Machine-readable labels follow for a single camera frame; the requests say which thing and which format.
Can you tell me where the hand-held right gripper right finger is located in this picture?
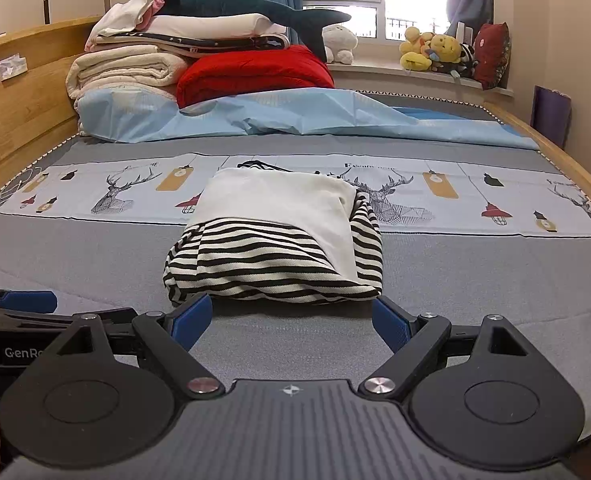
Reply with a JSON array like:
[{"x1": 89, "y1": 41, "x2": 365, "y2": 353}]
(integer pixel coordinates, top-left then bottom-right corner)
[{"x1": 357, "y1": 295, "x2": 535, "y2": 402}]

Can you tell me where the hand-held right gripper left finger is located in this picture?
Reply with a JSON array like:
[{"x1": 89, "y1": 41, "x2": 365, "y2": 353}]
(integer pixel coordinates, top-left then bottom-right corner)
[{"x1": 50, "y1": 293, "x2": 226, "y2": 401}]

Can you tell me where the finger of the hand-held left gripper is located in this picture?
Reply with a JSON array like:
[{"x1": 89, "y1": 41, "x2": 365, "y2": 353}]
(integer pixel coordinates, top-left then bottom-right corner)
[
  {"x1": 0, "y1": 287, "x2": 59, "y2": 314},
  {"x1": 0, "y1": 308, "x2": 84, "y2": 334}
]

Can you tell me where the black white striped hooded top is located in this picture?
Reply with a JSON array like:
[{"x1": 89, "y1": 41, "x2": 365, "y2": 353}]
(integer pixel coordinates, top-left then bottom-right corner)
[{"x1": 162, "y1": 159, "x2": 384, "y2": 307}]

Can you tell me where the light blue sheet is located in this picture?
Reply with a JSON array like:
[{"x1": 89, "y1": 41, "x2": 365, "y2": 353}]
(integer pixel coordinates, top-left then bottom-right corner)
[{"x1": 74, "y1": 87, "x2": 541, "y2": 150}]

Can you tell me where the tissue box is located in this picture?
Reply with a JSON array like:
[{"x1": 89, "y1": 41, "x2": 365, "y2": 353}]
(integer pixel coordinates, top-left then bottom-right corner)
[{"x1": 0, "y1": 53, "x2": 29, "y2": 83}]

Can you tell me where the white window sill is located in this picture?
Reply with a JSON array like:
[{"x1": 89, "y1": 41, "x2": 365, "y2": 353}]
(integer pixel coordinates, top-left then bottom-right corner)
[{"x1": 325, "y1": 59, "x2": 517, "y2": 104}]

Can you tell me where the cream folded blanket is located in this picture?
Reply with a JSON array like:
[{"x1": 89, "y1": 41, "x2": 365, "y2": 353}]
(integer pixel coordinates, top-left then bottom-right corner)
[{"x1": 66, "y1": 44, "x2": 196, "y2": 107}]

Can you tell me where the red folded blanket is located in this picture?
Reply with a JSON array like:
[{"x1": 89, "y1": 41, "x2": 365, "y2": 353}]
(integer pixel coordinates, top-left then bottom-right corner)
[{"x1": 176, "y1": 44, "x2": 337, "y2": 109}]

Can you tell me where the purple board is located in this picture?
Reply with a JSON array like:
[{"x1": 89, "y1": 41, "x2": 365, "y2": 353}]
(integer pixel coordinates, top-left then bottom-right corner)
[{"x1": 531, "y1": 84, "x2": 573, "y2": 149}]

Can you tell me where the black white striped plush toy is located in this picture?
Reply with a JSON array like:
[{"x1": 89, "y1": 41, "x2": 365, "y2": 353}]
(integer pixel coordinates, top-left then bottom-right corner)
[{"x1": 457, "y1": 42, "x2": 479, "y2": 80}]

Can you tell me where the dark patterned folded blanket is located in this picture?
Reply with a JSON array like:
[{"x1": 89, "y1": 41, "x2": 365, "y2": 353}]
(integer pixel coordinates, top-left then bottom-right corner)
[{"x1": 84, "y1": 29, "x2": 292, "y2": 57}]

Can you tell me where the yellow duck plush toy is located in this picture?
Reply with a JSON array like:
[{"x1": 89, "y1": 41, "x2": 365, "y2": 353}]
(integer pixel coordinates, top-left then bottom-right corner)
[{"x1": 399, "y1": 25, "x2": 434, "y2": 72}]

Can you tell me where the yellow bear plush toy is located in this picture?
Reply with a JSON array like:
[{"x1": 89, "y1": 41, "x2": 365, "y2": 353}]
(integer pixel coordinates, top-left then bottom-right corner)
[{"x1": 427, "y1": 32, "x2": 464, "y2": 75}]

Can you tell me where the red cushion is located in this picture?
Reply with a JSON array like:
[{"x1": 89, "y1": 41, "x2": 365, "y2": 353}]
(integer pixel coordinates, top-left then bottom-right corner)
[{"x1": 472, "y1": 22, "x2": 513, "y2": 91}]

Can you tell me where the white pink folded cloth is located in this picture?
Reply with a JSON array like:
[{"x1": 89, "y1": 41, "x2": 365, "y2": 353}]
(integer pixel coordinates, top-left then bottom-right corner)
[{"x1": 92, "y1": 0, "x2": 164, "y2": 39}]

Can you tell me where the white framed window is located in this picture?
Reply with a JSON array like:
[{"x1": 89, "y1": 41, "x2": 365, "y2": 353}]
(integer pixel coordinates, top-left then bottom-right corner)
[{"x1": 299, "y1": 0, "x2": 452, "y2": 44}]

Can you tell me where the teal shark plush toy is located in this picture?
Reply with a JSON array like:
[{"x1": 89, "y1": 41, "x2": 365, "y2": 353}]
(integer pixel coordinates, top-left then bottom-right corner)
[{"x1": 157, "y1": 0, "x2": 353, "y2": 62}]

